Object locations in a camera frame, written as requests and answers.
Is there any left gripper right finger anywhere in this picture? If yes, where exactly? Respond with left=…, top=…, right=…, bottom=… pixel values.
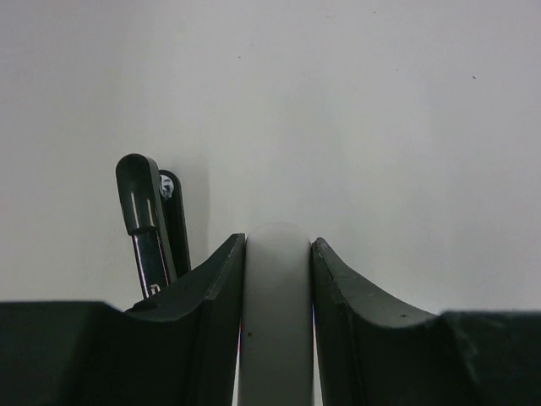
left=311, top=239, right=540, bottom=405

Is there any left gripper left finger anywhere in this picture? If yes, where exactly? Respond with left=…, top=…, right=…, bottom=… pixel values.
left=1, top=233, right=245, bottom=405

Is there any white stapler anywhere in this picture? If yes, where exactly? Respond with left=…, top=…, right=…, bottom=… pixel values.
left=238, top=222, right=314, bottom=405

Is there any black stapler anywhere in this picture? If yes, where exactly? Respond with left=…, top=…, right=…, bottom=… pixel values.
left=115, top=153, right=191, bottom=299

